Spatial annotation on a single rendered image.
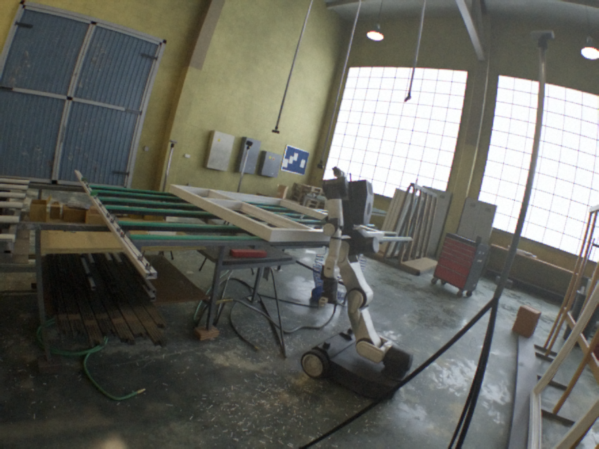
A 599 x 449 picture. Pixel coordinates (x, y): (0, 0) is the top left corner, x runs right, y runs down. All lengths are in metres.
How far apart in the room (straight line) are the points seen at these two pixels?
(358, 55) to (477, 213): 7.63
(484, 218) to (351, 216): 7.19
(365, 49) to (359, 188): 11.01
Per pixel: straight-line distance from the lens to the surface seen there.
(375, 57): 12.31
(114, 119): 7.86
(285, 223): 2.20
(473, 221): 8.94
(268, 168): 10.18
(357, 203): 1.96
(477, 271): 5.47
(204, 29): 8.66
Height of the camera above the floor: 1.26
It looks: 9 degrees down
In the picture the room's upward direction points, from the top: 14 degrees clockwise
